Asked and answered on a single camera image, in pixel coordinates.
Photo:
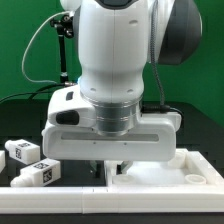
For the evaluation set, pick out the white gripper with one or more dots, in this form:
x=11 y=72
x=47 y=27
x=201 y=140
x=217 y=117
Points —
x=152 y=139

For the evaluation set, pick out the white square tabletop part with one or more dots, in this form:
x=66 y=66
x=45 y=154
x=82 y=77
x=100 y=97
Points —
x=187 y=167

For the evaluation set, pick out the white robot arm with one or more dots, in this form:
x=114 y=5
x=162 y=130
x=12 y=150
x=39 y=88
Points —
x=101 y=117

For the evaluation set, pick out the white L-shaped fence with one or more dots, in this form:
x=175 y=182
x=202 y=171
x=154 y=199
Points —
x=112 y=199

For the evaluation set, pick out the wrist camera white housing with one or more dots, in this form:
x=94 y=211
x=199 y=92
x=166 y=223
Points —
x=68 y=107

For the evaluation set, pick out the black camera stand pole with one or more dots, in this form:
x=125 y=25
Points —
x=64 y=29

